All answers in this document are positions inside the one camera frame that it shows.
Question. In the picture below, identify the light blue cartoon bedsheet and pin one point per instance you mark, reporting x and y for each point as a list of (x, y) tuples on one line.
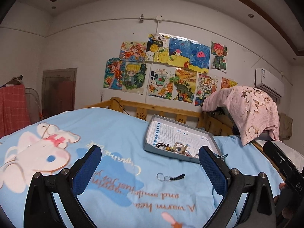
[(124, 191)]

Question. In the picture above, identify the grey tray box lid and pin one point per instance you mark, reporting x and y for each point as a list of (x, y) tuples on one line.
[(173, 139)]

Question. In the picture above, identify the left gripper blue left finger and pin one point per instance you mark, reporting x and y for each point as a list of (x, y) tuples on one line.
[(41, 209)]

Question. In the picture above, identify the red checkered cloth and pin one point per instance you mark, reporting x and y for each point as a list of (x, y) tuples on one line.
[(14, 112)]

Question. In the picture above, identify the person's right hand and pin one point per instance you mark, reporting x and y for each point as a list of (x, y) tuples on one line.
[(286, 213)]

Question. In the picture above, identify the pink floral blanket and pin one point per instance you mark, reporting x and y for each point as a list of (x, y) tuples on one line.
[(252, 110)]

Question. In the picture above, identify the black clip with key rings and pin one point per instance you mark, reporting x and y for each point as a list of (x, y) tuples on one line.
[(162, 178)]

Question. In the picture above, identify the children's drawings on wall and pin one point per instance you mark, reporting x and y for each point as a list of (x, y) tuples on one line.
[(168, 67)]

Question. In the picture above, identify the wooden bed frame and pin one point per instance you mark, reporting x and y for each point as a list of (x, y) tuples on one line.
[(217, 122)]

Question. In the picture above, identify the white wall air conditioner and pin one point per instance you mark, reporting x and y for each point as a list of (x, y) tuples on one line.
[(269, 83)]

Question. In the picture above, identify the light blue smartwatch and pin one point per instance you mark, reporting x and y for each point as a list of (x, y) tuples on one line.
[(221, 157)]

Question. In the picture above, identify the wire fan guard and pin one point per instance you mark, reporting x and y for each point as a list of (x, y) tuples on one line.
[(33, 105)]

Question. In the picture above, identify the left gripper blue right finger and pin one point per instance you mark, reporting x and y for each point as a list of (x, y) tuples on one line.
[(258, 209)]

